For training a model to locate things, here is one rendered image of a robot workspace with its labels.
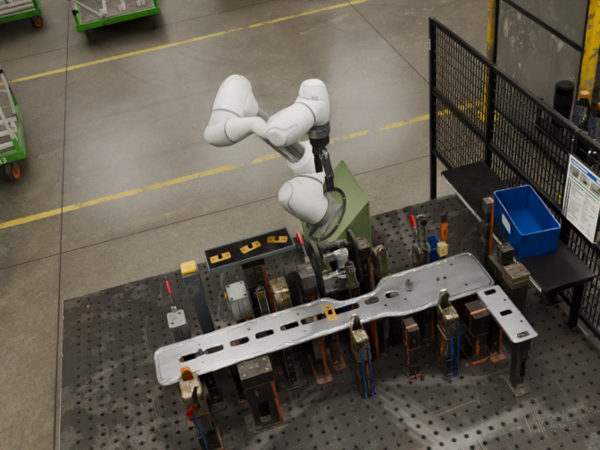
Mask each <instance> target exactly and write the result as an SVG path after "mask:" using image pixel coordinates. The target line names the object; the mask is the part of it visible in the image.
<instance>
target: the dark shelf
mask: <svg viewBox="0 0 600 450"><path fill-rule="evenodd" d="M441 177H442V178H443V179H444V181H445V182H446V183H447V184H448V185H449V187H450V188H451V189H452V190H453V191H454V192H455V193H456V194H457V195H458V196H459V197H460V199H461V200H462V201H463V202H464V203H465V205H466V206H467V207H468V208H469V209H470V210H471V212H472V213H473V214H474V215H475V216H476V218H477V219H478V220H479V221H482V200H483V198H486V197H491V198H492V199H493V200H494V192H495V191H497V190H502V189H507V188H508V187H507V186H506V185H505V184H504V183H503V181H502V180H500V179H499V178H498V177H497V176H496V175H495V173H494V172H492V171H491V170H490V169H489V168H488V167H487V166H486V164H484V163H483V162H482V161H477V162H472V163H469V164H465V165H463V166H459V167H456V168H453V169H450V170H446V171H441ZM493 238H494V239H495V240H496V242H497V243H498V244H499V245H501V244H503V243H507V242H508V240H507V238H506V237H505V235H504V233H503V231H502V230H501V229H500V227H499V226H498V224H497V222H496V220H495V219H494V224H493ZM508 243H509V242H508ZM509 244H510V243H509ZM513 261H514V262H515V263H522V265H523V266H524V267H525V268H526V269H527V270H528V271H529V273H530V276H529V277H530V281H531V282H532V283H533V284H534V286H535V287H536V288H537V289H538V290H539V292H540V293H541V294H542V295H543V296H548V295H551V294H553V293H556V292H559V291H562V290H564V289H567V288H573V287H576V286H578V285H581V284H584V283H587V282H589V281H592V280H594V277H595V275H594V274H593V273H592V272H591V271H590V270H589V269H588V267H587V266H586V265H585V264H584V263H583V262H582V261H581V260H580V259H579V258H578V257H577V256H576V255H575V254H574V253H573V252H572V251H571V250H570V249H569V248H568V247H567V246H566V245H565V244H564V243H563V242H562V241H561V240H560V239H559V238H558V244H557V250H556V252H554V253H550V254H542V255H537V256H532V257H528V258H522V259H520V258H519V257H518V256H517V254H516V253H515V252H514V253H513Z"/></svg>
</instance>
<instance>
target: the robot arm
mask: <svg viewBox="0 0 600 450"><path fill-rule="evenodd" d="M329 113H330V106H329V95H328V91H327V89H326V87H325V85H324V83H323V82H322V81H320V80H318V79H308V80H306V81H304V82H303V83H302V85H301V87H300V90H299V97H298V98H297V99H296V102H295V103H294V104H293V105H291V106H289V107H288V108H285V109H283V110H281V111H280V112H278V113H276V114H274V115H272V116H271V117H269V116H268V115H267V114H266V113H265V112H263V111H262V110H261V109H260V108H259V107H258V103H257V102H256V100H255V98H254V95H253V93H252V87H251V84H250V82H249V81H248V80H247V79H246V78H245V77H243V76H240V75H231V76H229V77H228V78H226V79H225V80H224V81H223V83H222V84H221V86H220V88H219V91H218V93H217V96H216V98H215V101H214V104H213V110H212V116H211V119H210V121H209V125H208V126H207V127H206V128H205V131H204V139H205V141H206V142H207V143H208V144H210V145H213V146H217V147H224V146H232V145H234V144H236V143H237V142H239V141H241V140H243V139H244V138H246V137H248V136H250V135H252V134H255V135H257V136H258V137H259V138H261V139H262V140H263V141H264V142H266V143H267V144H268V145H269V146H271V147H272V148H273V149H275V150H276V151H277V152H278V153H280V154H281V155H282V156H284V157H285V158H286V159H287V166H288V167H289V169H290V170H291V172H292V174H293V178H292V179H291V180H289V181H288V182H286V183H285V184H284V185H283V186H282V187H281V189H280V191H279V202H280V204H281V205H282V207H283V208H284V209H285V210H286V211H287V212H288V213H290V214H291V215H293V216H295V217H296V218H297V219H299V220H301V221H305V222H308V223H310V226H309V229H308V230H307V234H309V235H310V236H311V235H312V234H313V233H314V232H315V231H316V230H318V231H319V233H320V235H321V236H323V237H324V236H325V234H326V232H327V230H328V228H329V226H330V225H331V223H332V222H333V221H334V220H335V218H336V217H337V215H338V213H339V212H340V211H341V210H342V208H343V205H342V204H339V203H338V202H337V201H336V200H335V199H334V198H333V197H332V196H331V195H330V193H329V191H332V190H335V189H334V181H333V178H334V173H333V170H332V166H331V162H330V158H329V152H328V149H327V147H326V145H327V144H328V143H329V133H330V125H329ZM305 134H307V135H308V137H309V140H306V141H304V142H298V140H299V139H300V138H301V137H303V136H304V135H305ZM324 180H325V183H326V189H327V192H326V193H325V194H324V195H323V183H324Z"/></svg>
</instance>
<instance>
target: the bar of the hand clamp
mask: <svg viewBox="0 0 600 450"><path fill-rule="evenodd" d="M415 220H416V229H417V238H418V246H419V248H420V250H421V254H422V248H421V243H424V245H425V246H426V249H425V250H426V251H427V252H428V251H429V247H428V237H427V227H426V225H427V223H428V222H427V220H426V217H425V215H424V214H421V215H417V216H415Z"/></svg>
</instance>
